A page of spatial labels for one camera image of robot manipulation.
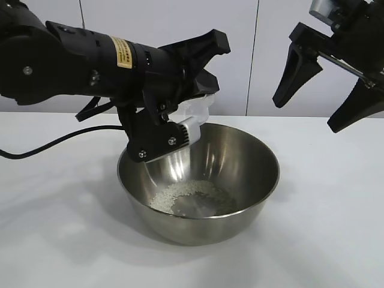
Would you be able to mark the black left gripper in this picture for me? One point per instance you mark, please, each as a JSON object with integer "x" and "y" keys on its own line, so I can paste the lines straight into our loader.
{"x": 168, "y": 81}

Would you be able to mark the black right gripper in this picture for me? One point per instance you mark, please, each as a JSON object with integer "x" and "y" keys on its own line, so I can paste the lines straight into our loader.
{"x": 360, "y": 39}

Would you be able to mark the clear plastic measuring cup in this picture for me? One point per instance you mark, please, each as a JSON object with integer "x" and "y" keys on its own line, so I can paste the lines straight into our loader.
{"x": 195, "y": 106}

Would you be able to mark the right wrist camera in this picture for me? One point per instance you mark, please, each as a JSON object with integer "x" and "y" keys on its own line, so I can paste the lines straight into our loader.
{"x": 322, "y": 12}

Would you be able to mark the white rice grains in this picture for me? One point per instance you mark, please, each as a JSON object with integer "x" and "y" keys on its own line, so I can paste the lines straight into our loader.
{"x": 168, "y": 198}

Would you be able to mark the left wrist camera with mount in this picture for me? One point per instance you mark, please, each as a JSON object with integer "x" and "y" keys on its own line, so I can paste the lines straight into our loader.
{"x": 150, "y": 141}

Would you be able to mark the stainless steel mixing bowl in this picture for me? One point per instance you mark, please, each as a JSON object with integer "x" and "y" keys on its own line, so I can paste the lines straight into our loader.
{"x": 240, "y": 216}

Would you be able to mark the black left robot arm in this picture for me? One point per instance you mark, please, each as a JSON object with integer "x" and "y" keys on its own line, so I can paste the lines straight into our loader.
{"x": 45, "y": 60}

